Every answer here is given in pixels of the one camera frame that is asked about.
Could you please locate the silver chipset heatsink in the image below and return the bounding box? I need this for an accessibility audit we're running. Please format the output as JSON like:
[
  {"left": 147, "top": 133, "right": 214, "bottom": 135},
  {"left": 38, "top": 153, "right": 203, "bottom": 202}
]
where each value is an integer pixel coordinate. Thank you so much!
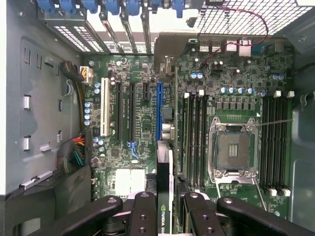
[{"left": 115, "top": 168, "right": 146, "bottom": 197}]

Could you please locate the steel socket cover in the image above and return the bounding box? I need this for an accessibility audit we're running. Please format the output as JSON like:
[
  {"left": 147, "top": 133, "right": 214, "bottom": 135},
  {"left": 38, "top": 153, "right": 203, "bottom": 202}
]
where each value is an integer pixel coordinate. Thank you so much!
[{"left": 214, "top": 177, "right": 269, "bottom": 212}]

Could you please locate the green motherboard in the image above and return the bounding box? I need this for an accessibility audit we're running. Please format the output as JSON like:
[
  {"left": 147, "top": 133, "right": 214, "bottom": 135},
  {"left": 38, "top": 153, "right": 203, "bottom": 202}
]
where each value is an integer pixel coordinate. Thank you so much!
[{"left": 82, "top": 36, "right": 295, "bottom": 221}]

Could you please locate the CPU socket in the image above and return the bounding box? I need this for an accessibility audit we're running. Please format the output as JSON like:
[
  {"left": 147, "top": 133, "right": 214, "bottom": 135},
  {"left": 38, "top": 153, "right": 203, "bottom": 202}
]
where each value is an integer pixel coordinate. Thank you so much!
[{"left": 208, "top": 117, "right": 259, "bottom": 179}]

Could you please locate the white-latch RAM slot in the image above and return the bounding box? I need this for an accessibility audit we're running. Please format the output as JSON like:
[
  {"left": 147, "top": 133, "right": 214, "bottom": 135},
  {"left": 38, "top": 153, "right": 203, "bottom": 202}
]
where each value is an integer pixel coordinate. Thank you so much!
[
  {"left": 269, "top": 89, "right": 283, "bottom": 197},
  {"left": 196, "top": 89, "right": 205, "bottom": 191},
  {"left": 282, "top": 90, "right": 295, "bottom": 197},
  {"left": 183, "top": 91, "right": 190, "bottom": 191}
]

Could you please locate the long black expansion slot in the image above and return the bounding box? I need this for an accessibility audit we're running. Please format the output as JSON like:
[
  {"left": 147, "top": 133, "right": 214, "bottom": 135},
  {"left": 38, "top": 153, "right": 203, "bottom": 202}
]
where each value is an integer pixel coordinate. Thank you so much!
[
  {"left": 128, "top": 82, "right": 136, "bottom": 143},
  {"left": 115, "top": 82, "right": 123, "bottom": 143}
]

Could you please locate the blue expansion slot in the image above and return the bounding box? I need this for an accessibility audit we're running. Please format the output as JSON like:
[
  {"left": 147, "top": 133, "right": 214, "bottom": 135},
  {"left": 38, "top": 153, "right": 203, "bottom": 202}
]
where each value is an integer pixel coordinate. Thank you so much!
[{"left": 156, "top": 82, "right": 164, "bottom": 141}]

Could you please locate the white expansion slot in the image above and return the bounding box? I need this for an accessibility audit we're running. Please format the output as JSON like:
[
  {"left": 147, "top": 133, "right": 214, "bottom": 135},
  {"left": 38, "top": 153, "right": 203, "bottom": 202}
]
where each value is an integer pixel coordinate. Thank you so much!
[{"left": 99, "top": 77, "right": 111, "bottom": 137}]

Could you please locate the steel locking lever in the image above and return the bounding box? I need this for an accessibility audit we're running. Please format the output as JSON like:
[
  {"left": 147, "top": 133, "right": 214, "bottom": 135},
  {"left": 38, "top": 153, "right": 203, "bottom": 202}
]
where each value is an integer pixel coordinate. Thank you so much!
[{"left": 254, "top": 118, "right": 295, "bottom": 127}]

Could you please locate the black and silver PC case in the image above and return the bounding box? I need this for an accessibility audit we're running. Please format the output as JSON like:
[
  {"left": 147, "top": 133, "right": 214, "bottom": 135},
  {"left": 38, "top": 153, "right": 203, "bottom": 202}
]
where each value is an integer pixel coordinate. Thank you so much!
[{"left": 0, "top": 0, "right": 315, "bottom": 236}]

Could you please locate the short black expansion slot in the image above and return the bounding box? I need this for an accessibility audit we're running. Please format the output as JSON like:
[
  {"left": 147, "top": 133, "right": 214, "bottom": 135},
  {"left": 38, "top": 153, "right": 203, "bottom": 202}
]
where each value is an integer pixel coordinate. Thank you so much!
[{"left": 143, "top": 83, "right": 151, "bottom": 102}]

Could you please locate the vented steel slot cover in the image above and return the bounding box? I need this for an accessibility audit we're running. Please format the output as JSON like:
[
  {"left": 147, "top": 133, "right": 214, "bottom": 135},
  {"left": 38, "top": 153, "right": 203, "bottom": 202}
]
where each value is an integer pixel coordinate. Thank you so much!
[
  {"left": 72, "top": 24, "right": 106, "bottom": 54},
  {"left": 52, "top": 24, "right": 86, "bottom": 54}
]

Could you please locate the blue card retention latch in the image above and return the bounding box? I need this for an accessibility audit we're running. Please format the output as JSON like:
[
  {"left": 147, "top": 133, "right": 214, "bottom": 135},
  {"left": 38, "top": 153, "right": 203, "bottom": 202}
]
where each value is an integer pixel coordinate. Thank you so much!
[
  {"left": 150, "top": 0, "right": 164, "bottom": 13},
  {"left": 36, "top": 0, "right": 57, "bottom": 14},
  {"left": 59, "top": 0, "right": 81, "bottom": 14},
  {"left": 82, "top": 0, "right": 99, "bottom": 14},
  {"left": 171, "top": 0, "right": 186, "bottom": 18},
  {"left": 105, "top": 0, "right": 122, "bottom": 15},
  {"left": 126, "top": 0, "right": 143, "bottom": 12}
]

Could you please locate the multicoloured power wire bundle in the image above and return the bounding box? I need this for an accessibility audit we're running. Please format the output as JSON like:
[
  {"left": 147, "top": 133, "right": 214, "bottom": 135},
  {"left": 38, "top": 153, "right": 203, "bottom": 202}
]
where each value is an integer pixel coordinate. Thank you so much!
[{"left": 57, "top": 132, "right": 87, "bottom": 174}]

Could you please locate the sleeved cable with white plug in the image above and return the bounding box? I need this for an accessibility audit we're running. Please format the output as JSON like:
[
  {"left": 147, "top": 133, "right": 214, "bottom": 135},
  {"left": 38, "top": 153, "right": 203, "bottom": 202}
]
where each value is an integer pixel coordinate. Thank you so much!
[{"left": 60, "top": 60, "right": 95, "bottom": 128}]

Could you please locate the red and black wire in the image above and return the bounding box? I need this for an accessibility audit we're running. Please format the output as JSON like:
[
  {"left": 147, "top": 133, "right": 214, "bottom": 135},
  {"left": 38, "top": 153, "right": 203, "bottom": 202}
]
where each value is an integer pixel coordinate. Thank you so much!
[{"left": 198, "top": 3, "right": 269, "bottom": 68}]

